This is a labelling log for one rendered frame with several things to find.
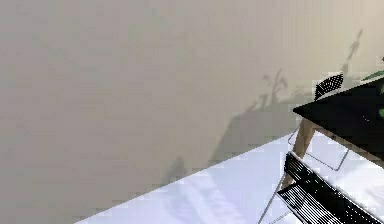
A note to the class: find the black table with wooden legs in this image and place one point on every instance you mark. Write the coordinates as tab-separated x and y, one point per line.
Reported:
350	116

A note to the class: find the green house plant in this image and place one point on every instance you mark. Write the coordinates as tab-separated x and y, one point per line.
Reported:
376	75

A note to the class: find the black mesh metal frame chair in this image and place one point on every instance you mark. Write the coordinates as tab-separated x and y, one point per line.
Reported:
328	85
320	196

